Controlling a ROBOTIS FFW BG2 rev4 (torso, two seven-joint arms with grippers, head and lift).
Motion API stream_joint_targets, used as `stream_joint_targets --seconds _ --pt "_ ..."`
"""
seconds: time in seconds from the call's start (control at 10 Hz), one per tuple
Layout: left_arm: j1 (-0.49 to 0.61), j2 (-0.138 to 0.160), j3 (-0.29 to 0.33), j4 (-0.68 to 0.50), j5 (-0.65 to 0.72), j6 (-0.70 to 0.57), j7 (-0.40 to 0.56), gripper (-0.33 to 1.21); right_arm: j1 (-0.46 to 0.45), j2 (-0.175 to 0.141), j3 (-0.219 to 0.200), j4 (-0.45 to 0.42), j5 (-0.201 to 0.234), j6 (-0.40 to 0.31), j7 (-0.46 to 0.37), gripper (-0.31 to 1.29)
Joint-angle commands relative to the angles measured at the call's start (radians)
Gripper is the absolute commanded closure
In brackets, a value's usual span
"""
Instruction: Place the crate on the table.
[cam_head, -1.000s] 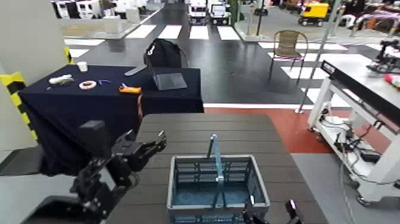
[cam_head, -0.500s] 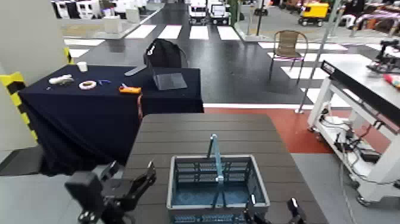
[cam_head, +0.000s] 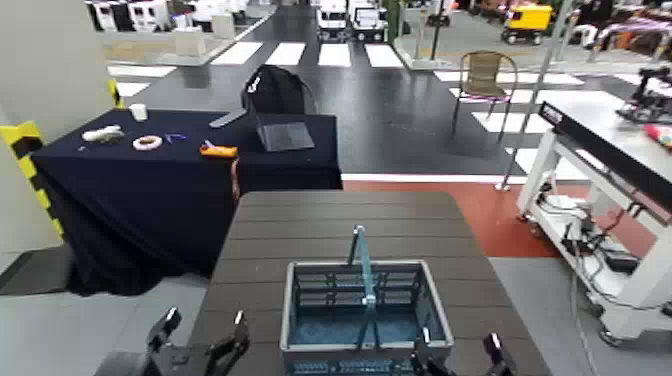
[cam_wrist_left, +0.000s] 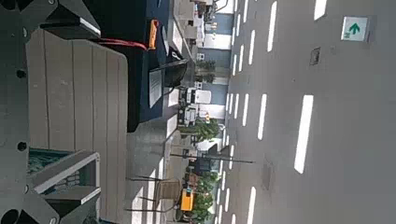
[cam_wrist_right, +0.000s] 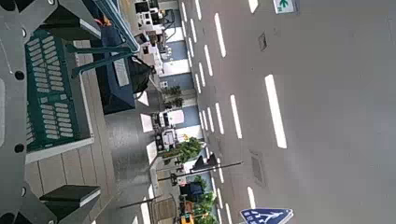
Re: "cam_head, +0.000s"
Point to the teal crate with grey rim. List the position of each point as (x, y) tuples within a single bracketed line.
[(367, 325)]

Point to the blue pen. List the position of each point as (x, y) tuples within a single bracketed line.
[(175, 137)]

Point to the black power box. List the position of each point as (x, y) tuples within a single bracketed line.
[(620, 261)]

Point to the orange hand tool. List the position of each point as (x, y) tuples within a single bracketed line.
[(219, 151)]

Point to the row of white machines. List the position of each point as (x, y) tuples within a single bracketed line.
[(131, 14)]

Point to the silver slanted pole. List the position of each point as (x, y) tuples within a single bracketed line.
[(535, 94)]

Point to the red pink object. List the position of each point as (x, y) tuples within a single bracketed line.
[(660, 135)]

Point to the black signal pole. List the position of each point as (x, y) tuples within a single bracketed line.
[(437, 31)]

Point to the slim grey flat device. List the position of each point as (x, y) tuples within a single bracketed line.
[(228, 118)]

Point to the navy tablecloth covered table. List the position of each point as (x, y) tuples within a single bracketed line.
[(157, 210)]

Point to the black device on workbench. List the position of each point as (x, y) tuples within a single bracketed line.
[(648, 100)]

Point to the brown wicker metal chair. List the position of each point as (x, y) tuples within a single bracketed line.
[(483, 73)]

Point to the white toy truck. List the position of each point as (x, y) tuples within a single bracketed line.
[(332, 18), (368, 20)]

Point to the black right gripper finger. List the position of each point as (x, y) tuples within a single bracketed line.
[(498, 354), (424, 349)]

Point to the grey concrete block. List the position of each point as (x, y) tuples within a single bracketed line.
[(190, 42), (223, 26)]

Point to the white paper cup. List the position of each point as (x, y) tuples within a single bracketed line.
[(138, 112)]

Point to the crumpled white cloth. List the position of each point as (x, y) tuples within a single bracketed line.
[(102, 134)]

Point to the white frame workbench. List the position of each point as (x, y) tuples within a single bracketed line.
[(604, 152)]

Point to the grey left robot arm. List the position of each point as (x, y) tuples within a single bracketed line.
[(123, 365)]

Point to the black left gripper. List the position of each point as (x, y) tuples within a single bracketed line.
[(181, 362)]

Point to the yellow black striped corner guard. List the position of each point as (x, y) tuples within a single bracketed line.
[(115, 93), (26, 157)]

